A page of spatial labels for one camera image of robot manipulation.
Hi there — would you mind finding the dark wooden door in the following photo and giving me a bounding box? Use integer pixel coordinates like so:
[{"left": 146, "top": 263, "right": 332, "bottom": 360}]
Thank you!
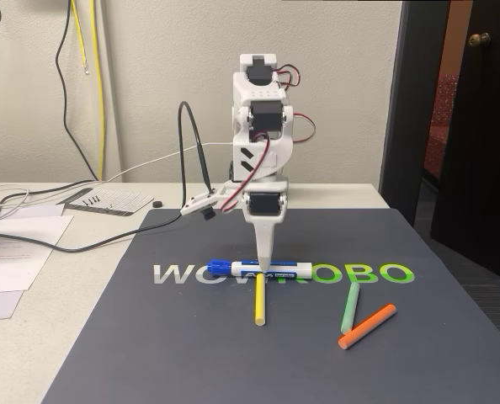
[{"left": 429, "top": 0, "right": 500, "bottom": 290}]

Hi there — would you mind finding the yellow chalk stick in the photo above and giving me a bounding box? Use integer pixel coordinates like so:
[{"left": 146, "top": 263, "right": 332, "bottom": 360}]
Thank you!
[{"left": 253, "top": 273, "right": 269, "bottom": 327}]

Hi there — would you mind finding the black camera cable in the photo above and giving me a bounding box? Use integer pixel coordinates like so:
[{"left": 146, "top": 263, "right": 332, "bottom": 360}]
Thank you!
[{"left": 0, "top": 100, "right": 215, "bottom": 254}]

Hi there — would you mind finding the black wall cable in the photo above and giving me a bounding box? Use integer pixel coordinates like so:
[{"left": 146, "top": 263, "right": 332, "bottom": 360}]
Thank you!
[{"left": 55, "top": 0, "right": 101, "bottom": 182}]

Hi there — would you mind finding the thin white cable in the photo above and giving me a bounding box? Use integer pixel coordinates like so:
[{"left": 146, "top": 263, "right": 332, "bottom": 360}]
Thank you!
[{"left": 0, "top": 141, "right": 237, "bottom": 224}]

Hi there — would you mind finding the red upholstered chair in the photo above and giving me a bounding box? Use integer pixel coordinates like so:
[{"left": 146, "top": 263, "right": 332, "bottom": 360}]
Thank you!
[{"left": 422, "top": 72, "right": 460, "bottom": 181}]

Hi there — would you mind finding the dark grey door frame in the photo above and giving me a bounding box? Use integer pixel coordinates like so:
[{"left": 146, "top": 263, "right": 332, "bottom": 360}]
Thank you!
[{"left": 377, "top": 0, "right": 451, "bottom": 229}]

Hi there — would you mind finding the orange chalk stick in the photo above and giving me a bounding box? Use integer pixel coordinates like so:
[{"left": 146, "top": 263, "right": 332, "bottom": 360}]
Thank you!
[{"left": 337, "top": 302, "right": 398, "bottom": 351}]

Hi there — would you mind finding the grey WOWROBO mat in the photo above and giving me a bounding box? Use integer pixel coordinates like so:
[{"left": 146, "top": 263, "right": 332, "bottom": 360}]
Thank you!
[{"left": 41, "top": 208, "right": 500, "bottom": 404}]

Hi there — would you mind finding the blue whiteboard marker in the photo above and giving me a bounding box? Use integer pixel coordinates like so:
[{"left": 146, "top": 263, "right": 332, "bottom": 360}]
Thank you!
[{"left": 206, "top": 258, "right": 314, "bottom": 283}]

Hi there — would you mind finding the long yellow wire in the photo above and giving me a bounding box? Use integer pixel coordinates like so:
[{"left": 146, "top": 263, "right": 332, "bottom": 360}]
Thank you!
[{"left": 90, "top": 0, "right": 106, "bottom": 181}]

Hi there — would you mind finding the large white paper sheet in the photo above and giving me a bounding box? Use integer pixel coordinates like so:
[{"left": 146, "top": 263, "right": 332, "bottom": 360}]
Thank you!
[{"left": 0, "top": 214, "right": 76, "bottom": 295}]

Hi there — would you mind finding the short yellow wire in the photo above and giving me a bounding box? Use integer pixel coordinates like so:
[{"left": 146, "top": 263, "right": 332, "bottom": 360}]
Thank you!
[{"left": 71, "top": 0, "right": 91, "bottom": 76}]

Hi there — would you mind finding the red black servo wire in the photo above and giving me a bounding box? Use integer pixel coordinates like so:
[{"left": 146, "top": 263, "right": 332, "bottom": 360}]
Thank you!
[{"left": 220, "top": 136, "right": 273, "bottom": 214}]

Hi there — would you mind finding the white gripper camera box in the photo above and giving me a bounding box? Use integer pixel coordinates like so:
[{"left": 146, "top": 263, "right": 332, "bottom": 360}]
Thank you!
[{"left": 179, "top": 189, "right": 218, "bottom": 221}]

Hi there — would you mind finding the green chalk stick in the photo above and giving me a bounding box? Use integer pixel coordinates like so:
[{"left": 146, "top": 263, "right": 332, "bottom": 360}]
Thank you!
[{"left": 339, "top": 281, "right": 361, "bottom": 335}]

